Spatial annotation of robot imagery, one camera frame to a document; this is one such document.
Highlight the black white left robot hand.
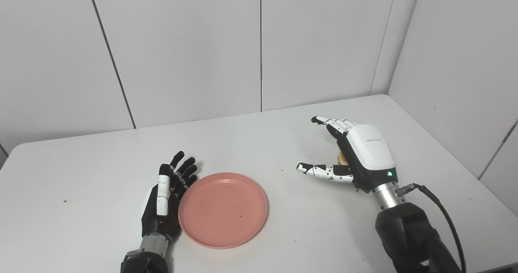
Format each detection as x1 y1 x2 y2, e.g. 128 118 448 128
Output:
141 151 198 241

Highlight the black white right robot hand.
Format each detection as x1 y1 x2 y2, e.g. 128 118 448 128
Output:
297 116 399 194

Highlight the pink plastic plate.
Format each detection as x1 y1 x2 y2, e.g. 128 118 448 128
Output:
178 173 269 249

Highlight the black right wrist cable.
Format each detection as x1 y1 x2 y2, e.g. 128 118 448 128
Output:
396 183 467 273

